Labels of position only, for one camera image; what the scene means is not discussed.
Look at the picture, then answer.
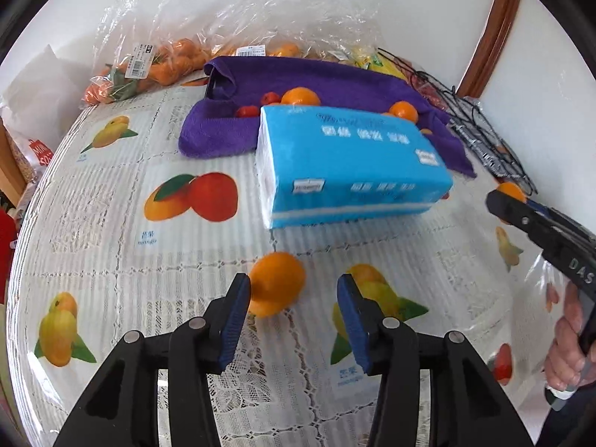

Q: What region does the clear bag of leafy tangerines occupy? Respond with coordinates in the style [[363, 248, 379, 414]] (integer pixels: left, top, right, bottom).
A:
[[81, 0, 210, 105]]

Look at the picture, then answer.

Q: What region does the blue tissue pack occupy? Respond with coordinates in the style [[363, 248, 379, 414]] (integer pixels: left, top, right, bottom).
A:
[[255, 104, 454, 230]]

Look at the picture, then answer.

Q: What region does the purple towel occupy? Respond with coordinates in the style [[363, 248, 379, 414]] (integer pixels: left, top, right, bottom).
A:
[[178, 56, 477, 178]]

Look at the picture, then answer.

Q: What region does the clear bag of oranges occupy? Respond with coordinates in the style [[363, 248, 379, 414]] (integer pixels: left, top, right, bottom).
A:
[[205, 0, 373, 63]]

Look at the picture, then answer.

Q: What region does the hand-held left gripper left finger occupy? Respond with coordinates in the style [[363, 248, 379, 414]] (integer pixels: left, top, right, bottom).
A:
[[52, 272, 252, 447]]

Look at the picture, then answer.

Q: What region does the clear bag with red label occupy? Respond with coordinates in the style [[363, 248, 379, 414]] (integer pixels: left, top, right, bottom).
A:
[[7, 121, 57, 187]]

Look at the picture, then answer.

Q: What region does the person's right hand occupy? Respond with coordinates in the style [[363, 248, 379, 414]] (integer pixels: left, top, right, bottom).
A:
[[542, 282, 588, 392]]

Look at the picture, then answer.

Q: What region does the red paper bag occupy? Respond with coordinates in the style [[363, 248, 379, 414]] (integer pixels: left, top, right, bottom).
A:
[[0, 209, 19, 289]]

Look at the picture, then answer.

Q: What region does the white plastic bag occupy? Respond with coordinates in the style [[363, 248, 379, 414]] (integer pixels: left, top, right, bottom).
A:
[[0, 44, 89, 150]]

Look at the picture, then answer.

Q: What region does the brown wooden door frame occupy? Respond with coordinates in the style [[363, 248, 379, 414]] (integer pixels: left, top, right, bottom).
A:
[[454, 0, 524, 101]]

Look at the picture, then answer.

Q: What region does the black wire rack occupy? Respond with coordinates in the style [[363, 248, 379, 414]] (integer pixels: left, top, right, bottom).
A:
[[377, 47, 538, 196]]

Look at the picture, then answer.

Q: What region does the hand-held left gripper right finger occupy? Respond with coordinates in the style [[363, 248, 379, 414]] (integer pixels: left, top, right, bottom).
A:
[[336, 274, 536, 447]]

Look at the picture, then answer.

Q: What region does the yellow packet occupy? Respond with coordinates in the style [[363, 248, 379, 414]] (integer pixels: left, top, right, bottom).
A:
[[347, 44, 406, 80]]

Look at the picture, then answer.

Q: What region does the clear bag of red fruit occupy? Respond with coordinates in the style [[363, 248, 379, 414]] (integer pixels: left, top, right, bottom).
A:
[[410, 72, 454, 112]]

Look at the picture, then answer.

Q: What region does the wooden chair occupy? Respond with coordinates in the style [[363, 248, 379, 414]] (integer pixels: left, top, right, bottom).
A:
[[0, 118, 26, 206]]

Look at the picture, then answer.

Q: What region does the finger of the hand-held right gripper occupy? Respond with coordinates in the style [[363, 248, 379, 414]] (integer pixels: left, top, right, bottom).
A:
[[485, 190, 566, 252], [525, 199, 596, 243]]

